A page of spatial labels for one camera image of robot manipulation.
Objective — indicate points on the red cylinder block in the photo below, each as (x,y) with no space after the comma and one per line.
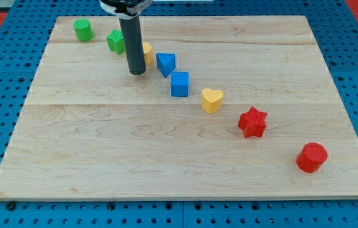
(311,157)

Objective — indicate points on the green star block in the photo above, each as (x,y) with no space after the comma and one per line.
(115,41)

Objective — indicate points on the yellow block behind rod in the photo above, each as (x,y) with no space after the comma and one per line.
(148,53)

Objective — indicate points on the blue triangle block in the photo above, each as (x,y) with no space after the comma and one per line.
(166,63)

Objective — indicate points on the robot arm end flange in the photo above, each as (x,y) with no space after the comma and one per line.
(125,9)

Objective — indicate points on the yellow heart block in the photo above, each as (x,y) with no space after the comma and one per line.
(211,100)

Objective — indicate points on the green cylinder block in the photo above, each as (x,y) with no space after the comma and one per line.
(83,29)

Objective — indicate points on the blue cube block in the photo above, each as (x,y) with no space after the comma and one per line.
(179,84)

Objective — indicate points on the red star block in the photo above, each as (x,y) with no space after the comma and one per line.
(253,122)

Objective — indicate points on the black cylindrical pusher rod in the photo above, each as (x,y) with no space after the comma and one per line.
(132,38)

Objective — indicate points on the wooden board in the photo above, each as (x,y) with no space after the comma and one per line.
(91,131)

